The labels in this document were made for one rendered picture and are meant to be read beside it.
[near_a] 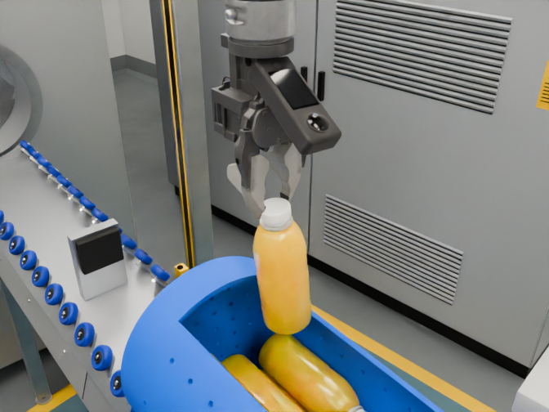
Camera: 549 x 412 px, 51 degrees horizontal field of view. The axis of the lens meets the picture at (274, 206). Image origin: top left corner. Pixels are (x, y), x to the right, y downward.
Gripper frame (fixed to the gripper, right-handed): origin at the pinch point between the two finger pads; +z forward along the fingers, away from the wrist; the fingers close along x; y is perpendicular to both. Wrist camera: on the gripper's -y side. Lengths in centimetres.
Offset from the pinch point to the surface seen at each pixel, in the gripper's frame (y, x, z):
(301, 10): 125, -115, 11
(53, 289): 52, 15, 37
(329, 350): -2.8, -8.3, 27.1
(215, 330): 9.6, 4.0, 24.8
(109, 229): 50, 3, 27
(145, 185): 247, -96, 132
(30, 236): 82, 11, 42
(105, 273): 51, 5, 37
